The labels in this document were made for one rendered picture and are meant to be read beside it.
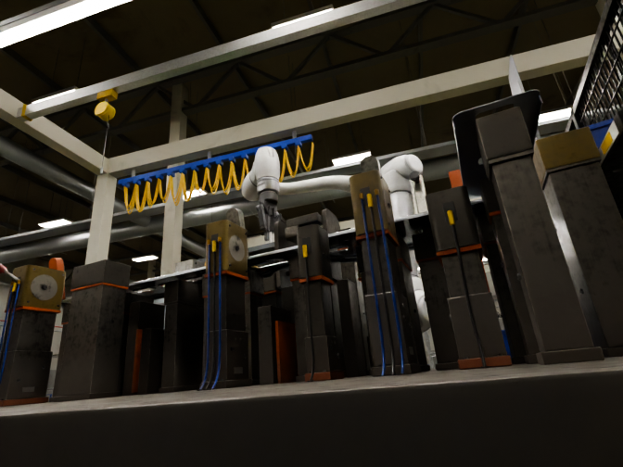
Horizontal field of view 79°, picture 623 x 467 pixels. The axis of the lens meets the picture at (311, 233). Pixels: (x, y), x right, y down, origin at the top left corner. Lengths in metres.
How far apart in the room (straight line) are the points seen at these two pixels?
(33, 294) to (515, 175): 1.19
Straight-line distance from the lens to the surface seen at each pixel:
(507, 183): 0.49
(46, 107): 4.54
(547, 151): 0.77
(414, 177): 1.09
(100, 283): 1.09
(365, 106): 4.26
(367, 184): 0.69
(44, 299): 1.31
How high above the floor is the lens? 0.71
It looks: 21 degrees up
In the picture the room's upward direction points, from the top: 5 degrees counter-clockwise
